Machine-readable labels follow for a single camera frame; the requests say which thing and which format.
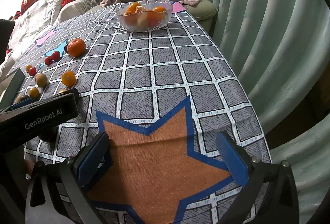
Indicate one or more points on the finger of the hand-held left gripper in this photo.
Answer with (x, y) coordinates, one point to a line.
(24, 103)

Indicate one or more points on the red cherry tomato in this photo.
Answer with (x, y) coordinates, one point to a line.
(32, 71)
(55, 55)
(48, 60)

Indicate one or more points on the small orange kumquat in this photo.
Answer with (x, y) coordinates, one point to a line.
(63, 91)
(27, 67)
(34, 92)

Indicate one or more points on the mandarin orange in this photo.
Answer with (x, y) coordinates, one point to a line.
(152, 18)
(134, 7)
(159, 9)

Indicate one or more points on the sofa with striped cover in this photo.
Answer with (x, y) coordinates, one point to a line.
(43, 20)

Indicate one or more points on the brown round fruit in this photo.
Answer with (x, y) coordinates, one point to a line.
(41, 79)

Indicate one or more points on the large orange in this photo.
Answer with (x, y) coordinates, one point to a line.
(76, 47)

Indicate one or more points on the green box with white inside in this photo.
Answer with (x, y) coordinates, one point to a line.
(11, 87)

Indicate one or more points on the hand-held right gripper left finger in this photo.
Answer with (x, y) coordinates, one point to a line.
(93, 162)

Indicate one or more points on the grey checked star tablecloth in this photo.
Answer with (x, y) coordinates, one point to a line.
(159, 79)

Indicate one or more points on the clear glass bowl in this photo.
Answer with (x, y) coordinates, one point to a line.
(144, 23)

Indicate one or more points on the pale green curtain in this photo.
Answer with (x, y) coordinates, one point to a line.
(270, 46)

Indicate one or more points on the small round orange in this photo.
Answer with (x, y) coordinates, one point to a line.
(68, 77)

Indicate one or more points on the dark purple round fruit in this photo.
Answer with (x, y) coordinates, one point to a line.
(22, 97)

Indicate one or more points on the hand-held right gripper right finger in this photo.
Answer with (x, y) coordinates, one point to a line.
(230, 159)

